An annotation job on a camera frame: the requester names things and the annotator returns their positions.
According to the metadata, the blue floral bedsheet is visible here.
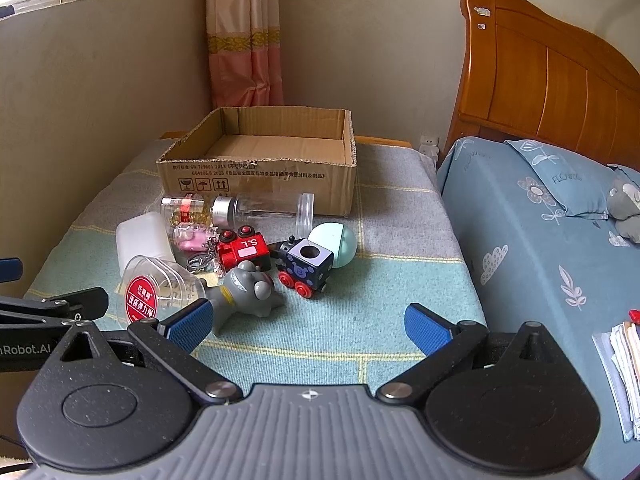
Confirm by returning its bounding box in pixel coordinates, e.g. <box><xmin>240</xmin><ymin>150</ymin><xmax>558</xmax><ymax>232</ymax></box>
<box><xmin>436</xmin><ymin>136</ymin><xmax>640</xmax><ymax>480</ymax></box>

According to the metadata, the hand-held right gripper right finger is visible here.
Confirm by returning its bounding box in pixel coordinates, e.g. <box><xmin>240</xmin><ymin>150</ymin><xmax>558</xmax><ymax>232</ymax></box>
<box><xmin>375</xmin><ymin>302</ymin><xmax>583</xmax><ymax>406</ymax></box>

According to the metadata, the wooden table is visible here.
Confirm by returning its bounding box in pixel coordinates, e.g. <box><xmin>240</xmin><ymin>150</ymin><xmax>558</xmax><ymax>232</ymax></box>
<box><xmin>159</xmin><ymin>131</ymin><xmax>413</xmax><ymax>150</ymax></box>

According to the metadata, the grey plush toy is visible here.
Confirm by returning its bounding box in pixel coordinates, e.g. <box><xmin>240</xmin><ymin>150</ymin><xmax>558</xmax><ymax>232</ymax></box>
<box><xmin>606</xmin><ymin>177</ymin><xmax>640</xmax><ymax>245</ymax></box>

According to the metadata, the mint green round case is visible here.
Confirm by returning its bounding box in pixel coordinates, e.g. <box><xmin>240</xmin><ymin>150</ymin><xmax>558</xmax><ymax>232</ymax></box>
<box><xmin>306</xmin><ymin>222</ymin><xmax>358</xmax><ymax>271</ymax></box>

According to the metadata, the dark blue toy train car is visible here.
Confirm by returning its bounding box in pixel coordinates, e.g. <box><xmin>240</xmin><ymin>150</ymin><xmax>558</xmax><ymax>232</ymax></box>
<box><xmin>267</xmin><ymin>236</ymin><xmax>335</xmax><ymax>301</ymax></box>

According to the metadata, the white plastic bottle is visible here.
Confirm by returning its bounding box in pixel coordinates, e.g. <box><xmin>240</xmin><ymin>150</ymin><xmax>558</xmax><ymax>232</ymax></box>
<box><xmin>116</xmin><ymin>211</ymin><xmax>177</xmax><ymax>281</ymax></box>

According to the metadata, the wooden bed headboard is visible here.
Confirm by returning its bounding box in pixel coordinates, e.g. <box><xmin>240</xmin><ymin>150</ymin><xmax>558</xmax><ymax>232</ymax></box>
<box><xmin>445</xmin><ymin>0</ymin><xmax>640</xmax><ymax>168</ymax></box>

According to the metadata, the clear container with red lid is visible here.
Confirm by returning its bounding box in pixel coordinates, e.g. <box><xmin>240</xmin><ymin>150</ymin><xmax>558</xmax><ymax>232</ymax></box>
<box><xmin>122</xmin><ymin>255</ymin><xmax>208</xmax><ymax>326</ymax></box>

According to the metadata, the brown cardboard box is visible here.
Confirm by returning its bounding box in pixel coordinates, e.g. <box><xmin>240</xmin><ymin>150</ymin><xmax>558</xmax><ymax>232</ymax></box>
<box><xmin>156</xmin><ymin>106</ymin><xmax>358</xmax><ymax>218</ymax></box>

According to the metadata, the metal keychain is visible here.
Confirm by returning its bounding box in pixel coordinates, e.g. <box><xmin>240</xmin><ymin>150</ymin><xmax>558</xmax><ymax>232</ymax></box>
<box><xmin>186</xmin><ymin>247</ymin><xmax>223</xmax><ymax>277</ymax></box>

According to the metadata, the red toy train car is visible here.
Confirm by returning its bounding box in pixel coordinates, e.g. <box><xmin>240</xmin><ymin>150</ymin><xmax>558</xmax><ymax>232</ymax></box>
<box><xmin>216</xmin><ymin>225</ymin><xmax>273</xmax><ymax>272</ymax></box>

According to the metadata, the clear plastic jar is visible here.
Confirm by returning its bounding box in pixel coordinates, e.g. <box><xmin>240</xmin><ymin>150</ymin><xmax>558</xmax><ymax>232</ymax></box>
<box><xmin>237</xmin><ymin>192</ymin><xmax>316</xmax><ymax>231</ymax></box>

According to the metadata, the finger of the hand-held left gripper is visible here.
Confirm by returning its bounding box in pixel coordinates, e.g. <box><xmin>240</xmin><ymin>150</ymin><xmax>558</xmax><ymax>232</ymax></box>
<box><xmin>0</xmin><ymin>286</ymin><xmax>110</xmax><ymax>327</ymax></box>
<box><xmin>0</xmin><ymin>257</ymin><xmax>24</xmax><ymax>283</ymax></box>

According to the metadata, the capsule bottle with silver cap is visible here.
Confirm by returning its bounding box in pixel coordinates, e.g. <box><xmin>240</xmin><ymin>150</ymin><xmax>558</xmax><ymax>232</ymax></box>
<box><xmin>161</xmin><ymin>195</ymin><xmax>242</xmax><ymax>226</ymax></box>

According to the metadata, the grey plaid blanket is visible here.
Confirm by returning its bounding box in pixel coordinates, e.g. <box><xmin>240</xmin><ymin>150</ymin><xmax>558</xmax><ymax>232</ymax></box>
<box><xmin>22</xmin><ymin>139</ymin><xmax>488</xmax><ymax>391</ymax></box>

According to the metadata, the blue floral pillow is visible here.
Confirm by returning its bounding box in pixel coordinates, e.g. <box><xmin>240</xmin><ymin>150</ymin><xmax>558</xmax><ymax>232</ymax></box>
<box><xmin>504</xmin><ymin>139</ymin><xmax>621</xmax><ymax>219</ymax></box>

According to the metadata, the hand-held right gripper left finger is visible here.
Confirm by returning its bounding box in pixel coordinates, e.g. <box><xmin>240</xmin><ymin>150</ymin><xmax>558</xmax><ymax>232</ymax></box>
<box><xmin>47</xmin><ymin>299</ymin><xmax>246</xmax><ymax>406</ymax></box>

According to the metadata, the pink curtain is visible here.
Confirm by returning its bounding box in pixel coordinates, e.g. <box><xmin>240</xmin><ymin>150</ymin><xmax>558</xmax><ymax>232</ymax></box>
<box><xmin>205</xmin><ymin>0</ymin><xmax>285</xmax><ymax>108</ymax></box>

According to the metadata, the small bottle with pink contents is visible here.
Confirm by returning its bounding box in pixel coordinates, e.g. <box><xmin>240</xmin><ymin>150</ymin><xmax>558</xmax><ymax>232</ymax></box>
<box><xmin>172</xmin><ymin>221</ymin><xmax>221</xmax><ymax>253</ymax></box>

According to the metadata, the stack of papers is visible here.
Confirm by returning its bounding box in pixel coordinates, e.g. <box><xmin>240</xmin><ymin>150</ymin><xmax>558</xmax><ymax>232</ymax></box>
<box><xmin>592</xmin><ymin>321</ymin><xmax>640</xmax><ymax>443</ymax></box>

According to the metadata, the grey toy figure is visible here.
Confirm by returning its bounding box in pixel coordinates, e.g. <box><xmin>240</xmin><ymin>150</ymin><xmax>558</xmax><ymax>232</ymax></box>
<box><xmin>210</xmin><ymin>260</ymin><xmax>287</xmax><ymax>337</ymax></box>

